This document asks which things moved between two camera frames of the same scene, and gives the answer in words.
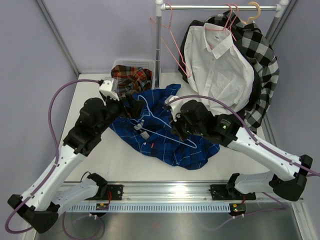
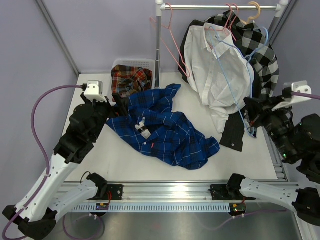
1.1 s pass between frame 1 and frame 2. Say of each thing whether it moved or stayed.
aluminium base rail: stayed
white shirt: stayed
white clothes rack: stayed
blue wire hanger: moved
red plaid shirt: stayed
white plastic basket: stayed
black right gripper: moved
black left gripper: moved
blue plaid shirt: stayed
